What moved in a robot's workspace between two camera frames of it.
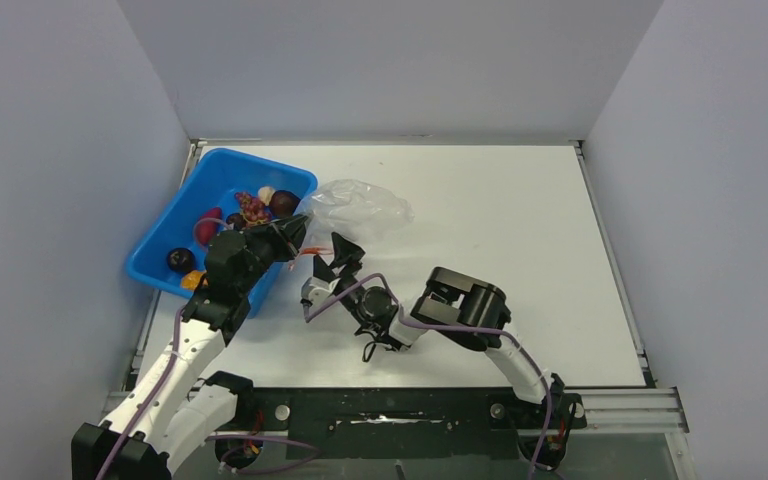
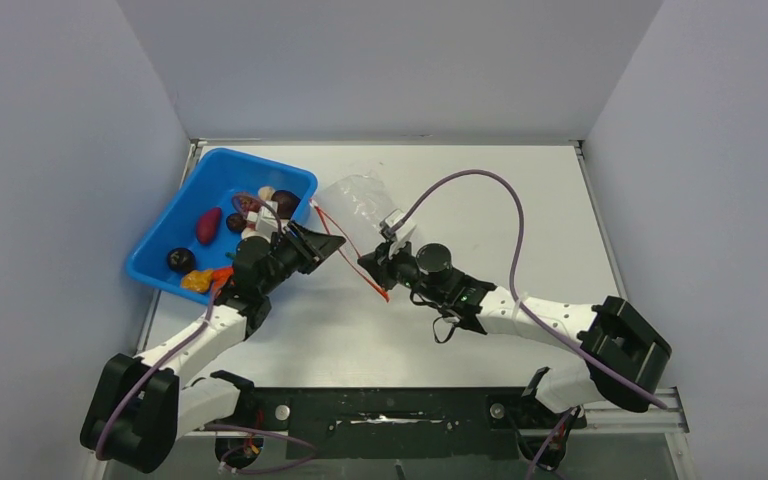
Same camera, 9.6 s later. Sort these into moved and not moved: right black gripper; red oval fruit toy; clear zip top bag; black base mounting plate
Moved: right black gripper
Not moved: black base mounting plate; red oval fruit toy; clear zip top bag
